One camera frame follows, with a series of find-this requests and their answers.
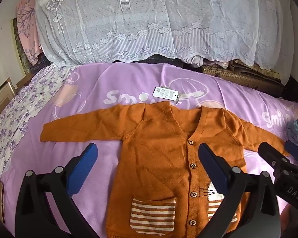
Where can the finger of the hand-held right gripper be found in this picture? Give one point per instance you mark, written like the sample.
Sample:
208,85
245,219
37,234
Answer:
270,152
296,151

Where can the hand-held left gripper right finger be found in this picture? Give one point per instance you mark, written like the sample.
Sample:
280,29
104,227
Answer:
212,168

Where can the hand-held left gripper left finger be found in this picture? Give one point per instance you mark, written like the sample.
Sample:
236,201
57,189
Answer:
83,168

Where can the orange knit cardigan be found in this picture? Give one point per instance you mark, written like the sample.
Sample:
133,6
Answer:
159,141

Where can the purple floral bed sheet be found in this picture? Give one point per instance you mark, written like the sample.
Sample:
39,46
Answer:
15,119

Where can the brown woven mat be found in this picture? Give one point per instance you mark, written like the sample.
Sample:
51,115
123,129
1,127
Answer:
228,75

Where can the white paper hang tag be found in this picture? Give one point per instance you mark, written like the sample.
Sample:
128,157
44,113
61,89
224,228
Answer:
165,93

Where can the flattened cardboard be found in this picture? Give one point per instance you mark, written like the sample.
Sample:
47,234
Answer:
245,65

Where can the purple printed blanket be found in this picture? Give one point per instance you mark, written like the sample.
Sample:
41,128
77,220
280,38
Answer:
139,79

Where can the folded pale quilt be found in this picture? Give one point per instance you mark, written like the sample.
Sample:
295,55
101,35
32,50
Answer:
208,62

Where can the wooden cabinet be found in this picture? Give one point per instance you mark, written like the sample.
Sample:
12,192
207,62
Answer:
1,96

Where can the white lace cover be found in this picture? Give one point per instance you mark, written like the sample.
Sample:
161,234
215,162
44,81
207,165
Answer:
139,10

